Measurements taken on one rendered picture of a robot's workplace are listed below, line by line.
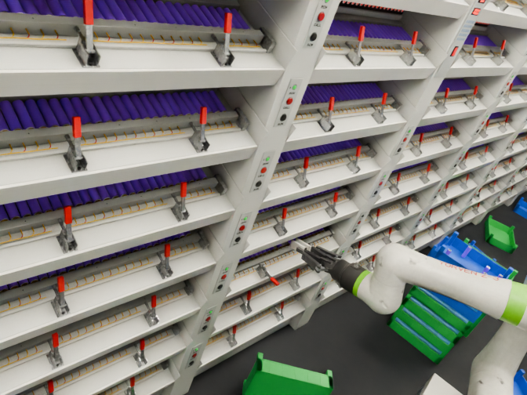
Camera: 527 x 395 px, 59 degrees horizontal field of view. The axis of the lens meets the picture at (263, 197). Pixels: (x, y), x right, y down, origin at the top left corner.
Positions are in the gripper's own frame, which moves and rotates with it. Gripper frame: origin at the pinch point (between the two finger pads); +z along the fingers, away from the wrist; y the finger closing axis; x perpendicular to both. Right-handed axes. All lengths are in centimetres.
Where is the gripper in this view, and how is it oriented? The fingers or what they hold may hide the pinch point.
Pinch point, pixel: (300, 246)
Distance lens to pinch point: 167.3
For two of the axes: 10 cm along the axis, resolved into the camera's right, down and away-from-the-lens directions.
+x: -1.4, 9.0, 4.2
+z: -7.0, -3.9, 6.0
